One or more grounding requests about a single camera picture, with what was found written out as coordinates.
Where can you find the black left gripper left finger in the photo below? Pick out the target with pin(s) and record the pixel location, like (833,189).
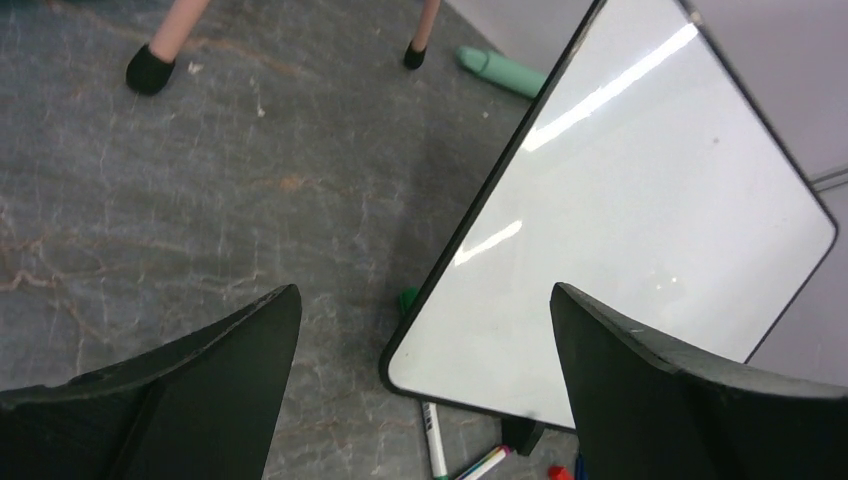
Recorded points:
(204,406)

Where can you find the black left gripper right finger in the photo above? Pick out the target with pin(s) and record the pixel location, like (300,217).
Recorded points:
(647,405)

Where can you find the green capped whiteboard marker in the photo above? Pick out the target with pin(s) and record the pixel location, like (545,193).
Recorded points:
(429,411)

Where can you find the white whiteboard black frame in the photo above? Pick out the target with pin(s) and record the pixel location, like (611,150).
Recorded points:
(644,174)

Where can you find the blue capped whiteboard marker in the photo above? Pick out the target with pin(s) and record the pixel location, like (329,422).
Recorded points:
(579,468)

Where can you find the red capped whiteboard marker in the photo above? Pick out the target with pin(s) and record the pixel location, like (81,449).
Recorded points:
(559,473)

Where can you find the magenta capped whiteboard marker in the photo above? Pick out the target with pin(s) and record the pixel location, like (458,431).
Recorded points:
(485,464)

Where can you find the pink music stand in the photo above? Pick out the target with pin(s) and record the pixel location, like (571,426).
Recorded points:
(150,69)

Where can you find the mint green tube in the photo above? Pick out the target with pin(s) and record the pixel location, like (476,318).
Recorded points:
(501,71)

